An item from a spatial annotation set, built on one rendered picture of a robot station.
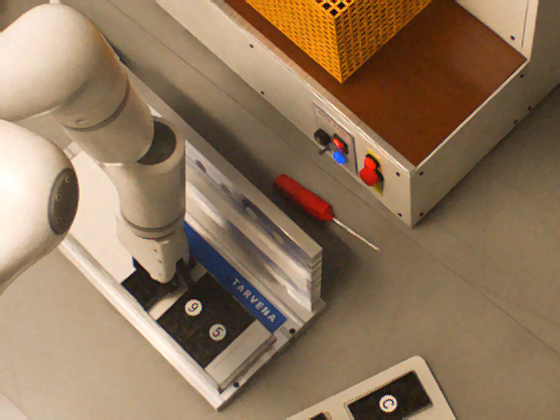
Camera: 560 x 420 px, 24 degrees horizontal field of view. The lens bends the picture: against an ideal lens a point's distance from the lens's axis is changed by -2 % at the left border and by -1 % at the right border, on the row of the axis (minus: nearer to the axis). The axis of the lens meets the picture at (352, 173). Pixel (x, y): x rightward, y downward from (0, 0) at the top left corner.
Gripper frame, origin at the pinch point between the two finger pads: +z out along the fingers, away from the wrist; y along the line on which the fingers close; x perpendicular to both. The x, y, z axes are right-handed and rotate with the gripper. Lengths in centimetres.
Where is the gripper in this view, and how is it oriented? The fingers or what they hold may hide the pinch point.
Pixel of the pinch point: (156, 269)
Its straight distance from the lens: 185.4
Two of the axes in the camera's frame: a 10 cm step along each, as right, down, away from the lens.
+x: 7.0, -5.6, 4.4
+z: -1.0, 5.3, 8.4
